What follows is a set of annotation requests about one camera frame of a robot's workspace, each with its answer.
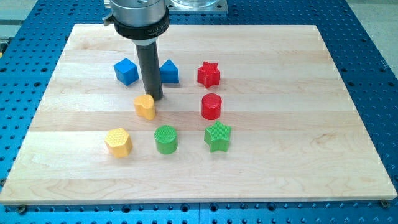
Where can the yellow heart block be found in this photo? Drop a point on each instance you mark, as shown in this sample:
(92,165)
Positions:
(144,106)

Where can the yellow hexagon block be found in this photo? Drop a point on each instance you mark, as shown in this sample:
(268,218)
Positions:
(118,142)

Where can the red cylinder block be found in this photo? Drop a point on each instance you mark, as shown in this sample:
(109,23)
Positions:
(211,106)

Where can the green star block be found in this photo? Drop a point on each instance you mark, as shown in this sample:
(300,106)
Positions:
(217,136)

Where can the red star block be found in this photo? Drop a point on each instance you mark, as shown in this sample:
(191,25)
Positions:
(208,74)

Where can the green cylinder block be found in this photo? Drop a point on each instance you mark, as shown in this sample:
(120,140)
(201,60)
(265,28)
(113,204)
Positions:
(166,139)

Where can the blue triangle block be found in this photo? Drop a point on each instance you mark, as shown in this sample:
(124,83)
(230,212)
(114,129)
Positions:
(169,72)

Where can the light wooden board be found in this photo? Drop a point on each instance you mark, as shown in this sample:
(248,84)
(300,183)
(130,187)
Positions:
(296,133)

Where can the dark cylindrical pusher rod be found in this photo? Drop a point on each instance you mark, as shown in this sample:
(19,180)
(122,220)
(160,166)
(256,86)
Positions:
(150,70)

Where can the blue cube block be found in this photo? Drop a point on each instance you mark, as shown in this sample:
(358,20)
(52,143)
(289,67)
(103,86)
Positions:
(126,71)

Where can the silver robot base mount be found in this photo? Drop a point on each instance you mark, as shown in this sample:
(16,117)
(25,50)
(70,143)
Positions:
(191,7)

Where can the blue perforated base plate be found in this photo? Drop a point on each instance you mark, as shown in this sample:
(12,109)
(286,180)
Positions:
(33,53)

